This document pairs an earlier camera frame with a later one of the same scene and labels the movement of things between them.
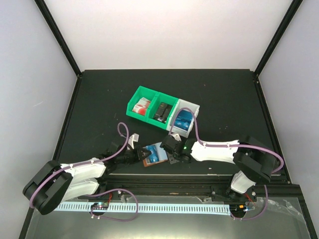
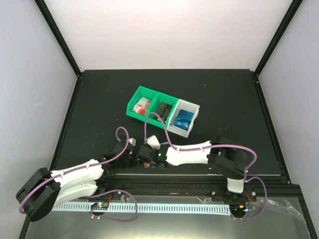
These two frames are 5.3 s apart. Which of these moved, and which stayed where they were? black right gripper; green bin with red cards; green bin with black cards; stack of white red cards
Moved: black right gripper
Stayed: green bin with black cards; stack of white red cards; green bin with red cards
